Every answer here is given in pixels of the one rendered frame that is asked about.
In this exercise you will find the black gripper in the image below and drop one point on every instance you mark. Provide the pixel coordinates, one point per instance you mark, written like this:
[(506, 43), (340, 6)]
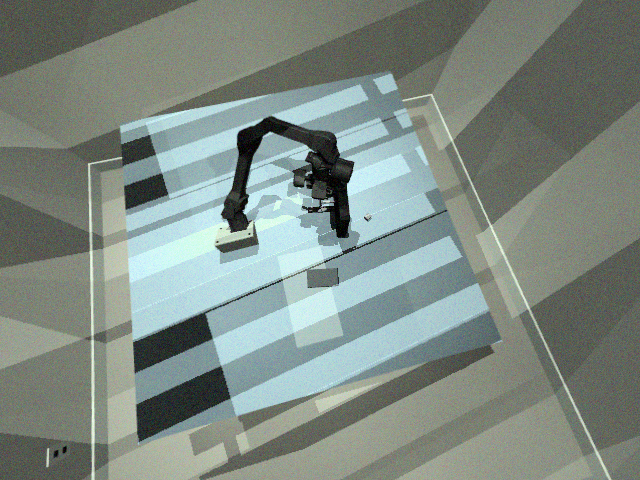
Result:
[(300, 178)]

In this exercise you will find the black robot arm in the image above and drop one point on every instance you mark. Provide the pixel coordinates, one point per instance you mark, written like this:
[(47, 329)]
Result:
[(248, 141)]

